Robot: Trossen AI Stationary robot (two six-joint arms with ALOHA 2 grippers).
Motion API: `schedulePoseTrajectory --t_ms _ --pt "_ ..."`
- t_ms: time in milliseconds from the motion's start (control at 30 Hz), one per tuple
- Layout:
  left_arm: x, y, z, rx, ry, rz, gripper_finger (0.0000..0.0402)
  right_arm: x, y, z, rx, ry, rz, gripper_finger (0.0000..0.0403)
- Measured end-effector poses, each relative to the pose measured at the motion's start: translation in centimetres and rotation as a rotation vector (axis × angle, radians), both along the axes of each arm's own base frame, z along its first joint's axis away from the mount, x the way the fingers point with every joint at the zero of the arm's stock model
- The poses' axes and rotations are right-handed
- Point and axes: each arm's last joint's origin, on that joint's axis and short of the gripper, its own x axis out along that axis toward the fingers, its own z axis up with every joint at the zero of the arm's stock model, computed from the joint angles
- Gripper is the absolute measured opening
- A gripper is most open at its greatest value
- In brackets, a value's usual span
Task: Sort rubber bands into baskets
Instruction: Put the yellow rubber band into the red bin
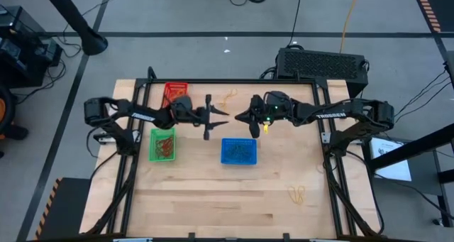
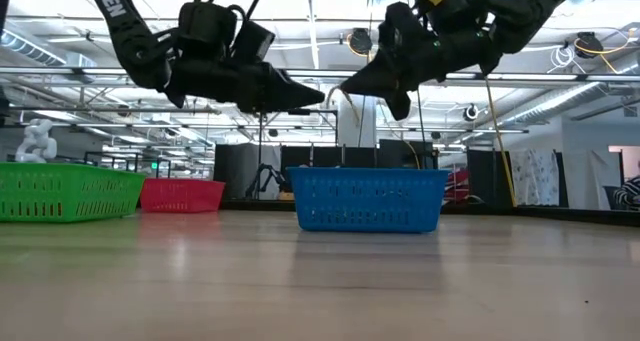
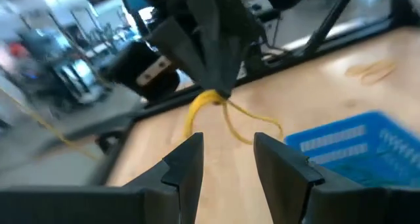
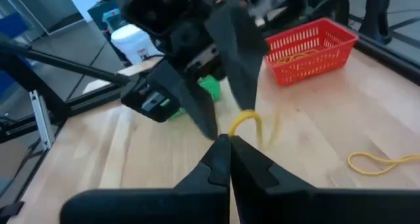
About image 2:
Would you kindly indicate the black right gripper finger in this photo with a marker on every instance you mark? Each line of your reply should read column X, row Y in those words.
column 402, row 103
column 375, row 81

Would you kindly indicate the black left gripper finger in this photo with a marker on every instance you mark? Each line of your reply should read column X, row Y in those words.
column 290, row 93

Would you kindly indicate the blue plastic basket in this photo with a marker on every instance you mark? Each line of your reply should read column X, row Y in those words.
column 367, row 201

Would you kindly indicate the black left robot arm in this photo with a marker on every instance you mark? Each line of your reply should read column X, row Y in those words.
column 125, row 26

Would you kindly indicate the black background robot arm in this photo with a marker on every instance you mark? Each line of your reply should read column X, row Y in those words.
column 265, row 178

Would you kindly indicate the white building pillar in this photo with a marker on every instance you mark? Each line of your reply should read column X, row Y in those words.
column 367, row 126

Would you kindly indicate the black partition panel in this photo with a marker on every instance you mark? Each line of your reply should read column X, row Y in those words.
column 350, row 156
column 487, row 178
column 235, row 171

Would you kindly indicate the red cart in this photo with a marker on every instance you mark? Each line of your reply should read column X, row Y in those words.
column 459, row 183

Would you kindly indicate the green exit sign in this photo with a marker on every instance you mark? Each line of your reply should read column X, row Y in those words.
column 154, row 165

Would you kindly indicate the black metal rack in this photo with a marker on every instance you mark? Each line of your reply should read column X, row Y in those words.
column 127, row 156

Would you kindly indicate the red plastic basket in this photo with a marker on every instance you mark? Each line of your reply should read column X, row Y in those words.
column 182, row 196

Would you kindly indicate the white patterned cloth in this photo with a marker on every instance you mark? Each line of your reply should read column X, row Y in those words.
column 535, row 176

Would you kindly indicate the green plastic basket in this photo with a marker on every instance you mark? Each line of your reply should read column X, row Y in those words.
column 65, row 193

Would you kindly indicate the white robot figure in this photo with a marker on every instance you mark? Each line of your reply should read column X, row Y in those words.
column 37, row 141

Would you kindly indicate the dark office chair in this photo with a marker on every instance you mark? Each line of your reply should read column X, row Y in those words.
column 609, row 196

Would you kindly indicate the person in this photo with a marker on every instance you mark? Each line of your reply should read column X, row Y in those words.
column 631, row 193

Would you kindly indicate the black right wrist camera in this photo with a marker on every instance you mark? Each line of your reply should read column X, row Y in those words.
column 450, row 11

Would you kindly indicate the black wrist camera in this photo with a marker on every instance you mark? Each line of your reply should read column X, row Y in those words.
column 450, row 11
column 252, row 43

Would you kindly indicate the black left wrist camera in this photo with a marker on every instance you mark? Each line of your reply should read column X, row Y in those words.
column 252, row 43

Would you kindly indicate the black metal stand frame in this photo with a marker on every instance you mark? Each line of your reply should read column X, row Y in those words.
column 260, row 151

